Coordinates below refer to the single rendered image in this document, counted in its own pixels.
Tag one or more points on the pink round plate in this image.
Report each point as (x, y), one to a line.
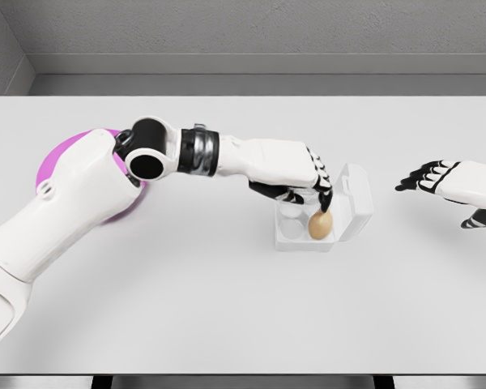
(54, 156)

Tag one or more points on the brown egg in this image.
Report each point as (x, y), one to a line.
(321, 225)

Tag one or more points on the clear plastic egg box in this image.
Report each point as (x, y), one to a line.
(328, 219)

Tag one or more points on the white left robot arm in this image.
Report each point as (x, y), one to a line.
(69, 202)

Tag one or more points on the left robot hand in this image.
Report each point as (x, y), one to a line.
(283, 162)

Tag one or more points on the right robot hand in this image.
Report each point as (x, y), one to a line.
(465, 182)

